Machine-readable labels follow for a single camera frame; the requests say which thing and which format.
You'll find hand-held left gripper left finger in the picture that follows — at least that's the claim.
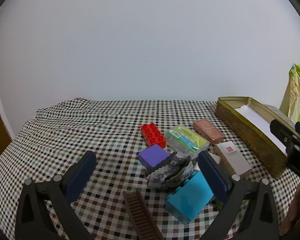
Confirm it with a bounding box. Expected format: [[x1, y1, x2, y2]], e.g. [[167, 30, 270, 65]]
[[15, 151, 98, 240]]

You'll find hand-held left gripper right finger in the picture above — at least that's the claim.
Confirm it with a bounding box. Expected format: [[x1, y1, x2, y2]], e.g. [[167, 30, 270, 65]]
[[197, 151, 280, 240]]

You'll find small white box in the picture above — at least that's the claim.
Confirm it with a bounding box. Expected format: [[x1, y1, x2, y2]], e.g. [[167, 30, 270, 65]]
[[207, 152, 222, 167]]

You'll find white box with cork side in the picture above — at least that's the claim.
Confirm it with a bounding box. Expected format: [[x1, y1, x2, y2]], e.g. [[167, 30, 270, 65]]
[[213, 141, 252, 179]]

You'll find cyan building block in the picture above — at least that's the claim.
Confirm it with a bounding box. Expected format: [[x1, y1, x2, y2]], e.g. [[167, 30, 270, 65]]
[[164, 171, 214, 225]]

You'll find gold tin box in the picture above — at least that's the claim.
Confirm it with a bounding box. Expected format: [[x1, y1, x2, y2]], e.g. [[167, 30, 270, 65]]
[[214, 96, 300, 180]]

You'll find clear plastic box green label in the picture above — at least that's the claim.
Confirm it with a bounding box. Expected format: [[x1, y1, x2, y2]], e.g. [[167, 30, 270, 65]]
[[164, 124, 210, 158]]

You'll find grey patterned hair claw clip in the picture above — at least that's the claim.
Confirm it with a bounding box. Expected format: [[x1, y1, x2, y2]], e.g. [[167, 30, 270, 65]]
[[145, 151, 194, 189]]

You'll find purple block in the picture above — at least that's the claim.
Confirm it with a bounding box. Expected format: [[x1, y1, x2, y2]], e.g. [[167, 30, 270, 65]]
[[138, 145, 171, 169]]

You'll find brown comb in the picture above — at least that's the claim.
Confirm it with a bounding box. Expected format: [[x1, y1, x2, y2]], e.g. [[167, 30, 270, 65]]
[[122, 189, 164, 240]]

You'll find red building block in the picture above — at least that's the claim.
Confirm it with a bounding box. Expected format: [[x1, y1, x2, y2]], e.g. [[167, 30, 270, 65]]
[[140, 123, 167, 148]]

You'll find person's right hand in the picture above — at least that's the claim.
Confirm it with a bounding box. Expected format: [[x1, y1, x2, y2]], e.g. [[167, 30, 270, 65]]
[[279, 181, 300, 237]]

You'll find green and yellow printed cloth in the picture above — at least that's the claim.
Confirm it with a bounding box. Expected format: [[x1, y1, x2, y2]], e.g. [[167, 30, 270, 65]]
[[279, 62, 300, 124]]

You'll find white paper liner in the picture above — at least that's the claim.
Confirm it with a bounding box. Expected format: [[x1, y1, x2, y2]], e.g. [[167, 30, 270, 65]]
[[234, 104, 288, 155]]

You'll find pink metallic case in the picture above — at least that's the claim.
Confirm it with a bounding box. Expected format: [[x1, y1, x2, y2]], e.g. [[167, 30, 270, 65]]
[[192, 119, 225, 144]]

